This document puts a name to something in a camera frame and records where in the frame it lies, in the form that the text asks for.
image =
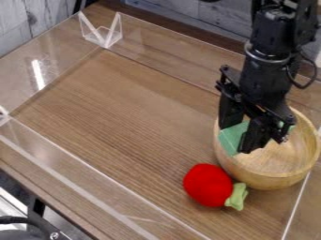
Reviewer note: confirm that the clear acrylic corner bracket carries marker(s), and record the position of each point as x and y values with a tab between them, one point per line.
103	36

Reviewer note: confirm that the black table clamp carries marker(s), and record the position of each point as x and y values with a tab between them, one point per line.
50	232

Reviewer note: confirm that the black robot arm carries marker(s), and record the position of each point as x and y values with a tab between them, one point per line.
284	26

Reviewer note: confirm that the clear acrylic tray wall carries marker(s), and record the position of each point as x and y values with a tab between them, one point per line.
107	210

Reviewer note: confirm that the green rectangular block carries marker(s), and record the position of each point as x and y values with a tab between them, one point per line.
229	137

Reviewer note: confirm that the light wooden bowl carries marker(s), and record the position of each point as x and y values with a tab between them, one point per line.
279	165

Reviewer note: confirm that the red plush tomato toy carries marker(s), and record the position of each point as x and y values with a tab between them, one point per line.
210	187

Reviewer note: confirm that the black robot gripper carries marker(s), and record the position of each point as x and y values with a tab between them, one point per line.
253	92

